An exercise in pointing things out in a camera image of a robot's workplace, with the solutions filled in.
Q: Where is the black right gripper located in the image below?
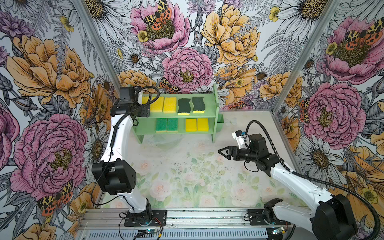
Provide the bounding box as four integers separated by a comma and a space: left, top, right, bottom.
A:
218, 145, 258, 162

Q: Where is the large yellow sponge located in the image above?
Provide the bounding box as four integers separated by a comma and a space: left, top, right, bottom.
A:
163, 97, 177, 114
150, 97, 164, 113
142, 96, 151, 105

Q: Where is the light green scrub sponge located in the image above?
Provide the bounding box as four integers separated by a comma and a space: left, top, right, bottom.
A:
167, 118, 179, 133

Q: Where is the small yellow sponge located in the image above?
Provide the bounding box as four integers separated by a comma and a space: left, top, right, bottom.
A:
185, 119, 197, 132

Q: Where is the dark green scrub sponge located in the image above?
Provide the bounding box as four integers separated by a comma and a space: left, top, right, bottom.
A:
192, 97, 206, 114

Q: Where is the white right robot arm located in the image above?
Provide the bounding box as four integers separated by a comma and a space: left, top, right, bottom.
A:
218, 131, 358, 240

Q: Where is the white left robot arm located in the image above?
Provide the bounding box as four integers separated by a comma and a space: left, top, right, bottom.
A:
92, 87, 153, 223

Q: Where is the green metal shelf unit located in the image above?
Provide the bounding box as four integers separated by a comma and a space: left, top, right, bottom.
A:
133, 84, 220, 143

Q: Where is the green circuit board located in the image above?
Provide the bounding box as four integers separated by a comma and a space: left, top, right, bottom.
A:
138, 229, 158, 235

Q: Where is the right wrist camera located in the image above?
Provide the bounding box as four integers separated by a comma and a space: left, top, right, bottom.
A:
232, 130, 249, 149

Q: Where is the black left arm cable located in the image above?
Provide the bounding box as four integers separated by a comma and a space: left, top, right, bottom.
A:
89, 86, 161, 208

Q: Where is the black corrugated right cable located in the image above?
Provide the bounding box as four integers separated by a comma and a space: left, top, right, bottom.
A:
245, 120, 381, 240

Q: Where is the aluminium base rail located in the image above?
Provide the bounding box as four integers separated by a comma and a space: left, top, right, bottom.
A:
76, 208, 292, 240

